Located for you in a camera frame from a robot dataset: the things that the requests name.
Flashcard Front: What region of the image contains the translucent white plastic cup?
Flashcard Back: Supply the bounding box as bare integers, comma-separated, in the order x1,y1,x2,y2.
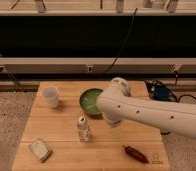
42,86,59,108

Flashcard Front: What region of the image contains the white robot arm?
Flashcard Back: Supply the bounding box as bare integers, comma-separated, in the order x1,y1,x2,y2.
96,77,196,139

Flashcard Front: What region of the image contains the blue black device on floor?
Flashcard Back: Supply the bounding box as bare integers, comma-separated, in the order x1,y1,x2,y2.
146,80,177,102

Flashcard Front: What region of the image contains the black cable beside table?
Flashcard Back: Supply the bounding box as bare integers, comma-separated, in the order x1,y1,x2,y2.
170,93,196,105

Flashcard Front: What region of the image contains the black hanging cable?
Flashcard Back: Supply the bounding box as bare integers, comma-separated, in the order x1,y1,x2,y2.
102,7,139,74

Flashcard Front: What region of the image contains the white wrapped snack packet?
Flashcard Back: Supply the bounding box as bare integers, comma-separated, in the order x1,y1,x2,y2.
29,139,52,163

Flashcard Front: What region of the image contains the green bowl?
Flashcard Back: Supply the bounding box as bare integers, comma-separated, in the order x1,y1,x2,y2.
79,88,102,116

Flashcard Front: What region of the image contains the white wall outlet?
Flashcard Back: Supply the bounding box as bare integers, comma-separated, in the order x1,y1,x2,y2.
87,66,93,73

